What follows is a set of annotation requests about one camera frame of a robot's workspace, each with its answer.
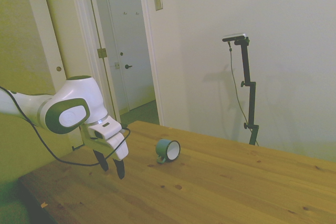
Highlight blue enamel mug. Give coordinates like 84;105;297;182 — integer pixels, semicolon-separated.
154;138;182;165

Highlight white open door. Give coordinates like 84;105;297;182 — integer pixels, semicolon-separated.
22;0;121;146

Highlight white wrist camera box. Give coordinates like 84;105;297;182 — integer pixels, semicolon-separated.
88;119;123;141

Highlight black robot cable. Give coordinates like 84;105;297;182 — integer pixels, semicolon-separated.
0;86;131;167

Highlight black camera stand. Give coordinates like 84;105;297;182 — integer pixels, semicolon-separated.
233;38;260;146

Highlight white door frame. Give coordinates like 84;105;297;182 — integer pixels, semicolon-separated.
67;0;165;127

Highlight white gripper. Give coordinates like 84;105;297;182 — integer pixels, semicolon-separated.
80;124;130;180

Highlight white closed door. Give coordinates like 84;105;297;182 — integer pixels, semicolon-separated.
104;0;156;112

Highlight grey exterior camera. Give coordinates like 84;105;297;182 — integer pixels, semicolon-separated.
222;33;248;43

